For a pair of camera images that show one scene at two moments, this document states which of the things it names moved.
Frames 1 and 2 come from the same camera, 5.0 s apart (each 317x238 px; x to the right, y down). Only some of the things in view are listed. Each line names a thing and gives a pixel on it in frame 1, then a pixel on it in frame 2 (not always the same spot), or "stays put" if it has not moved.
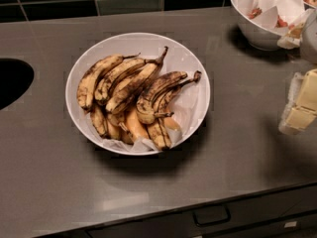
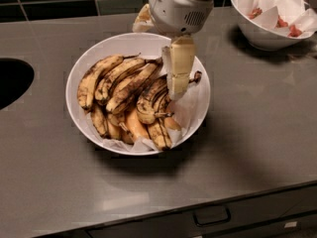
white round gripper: (310, 42) to (178, 13)
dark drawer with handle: (285, 213) stays put
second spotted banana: (104, 85) stays put
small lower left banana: (98, 119) stays put
